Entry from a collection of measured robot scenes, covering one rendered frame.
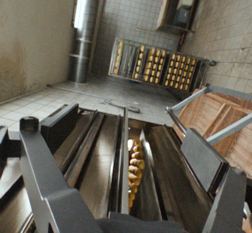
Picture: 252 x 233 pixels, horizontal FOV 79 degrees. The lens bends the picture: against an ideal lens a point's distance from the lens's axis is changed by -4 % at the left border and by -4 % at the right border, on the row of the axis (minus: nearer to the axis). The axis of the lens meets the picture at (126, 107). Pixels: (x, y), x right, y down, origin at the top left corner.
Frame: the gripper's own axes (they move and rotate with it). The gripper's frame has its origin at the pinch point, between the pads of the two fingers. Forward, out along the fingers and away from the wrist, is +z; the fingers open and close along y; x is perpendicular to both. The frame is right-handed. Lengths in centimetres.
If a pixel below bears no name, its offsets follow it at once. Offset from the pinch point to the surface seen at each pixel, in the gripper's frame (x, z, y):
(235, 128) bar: -7, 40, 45
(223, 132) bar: -10, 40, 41
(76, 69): -24, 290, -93
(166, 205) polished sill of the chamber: -54, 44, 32
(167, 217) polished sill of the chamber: -54, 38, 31
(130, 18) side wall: 136, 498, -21
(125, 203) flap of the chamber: -39.8, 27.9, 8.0
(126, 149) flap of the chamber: -39, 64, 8
